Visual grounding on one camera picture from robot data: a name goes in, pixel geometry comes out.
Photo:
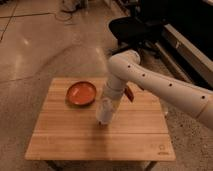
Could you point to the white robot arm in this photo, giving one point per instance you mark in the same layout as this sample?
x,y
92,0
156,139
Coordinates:
x,y
125,67

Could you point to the wooden table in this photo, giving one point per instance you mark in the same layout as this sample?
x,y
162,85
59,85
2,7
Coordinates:
x,y
138,131

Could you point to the black office chair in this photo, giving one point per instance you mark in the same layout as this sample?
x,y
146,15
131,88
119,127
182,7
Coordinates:
x,y
143,27

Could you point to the orange bowl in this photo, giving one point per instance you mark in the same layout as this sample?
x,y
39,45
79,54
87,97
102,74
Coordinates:
x,y
81,93

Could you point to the white ceramic cup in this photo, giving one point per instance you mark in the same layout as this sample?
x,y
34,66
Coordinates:
x,y
105,110

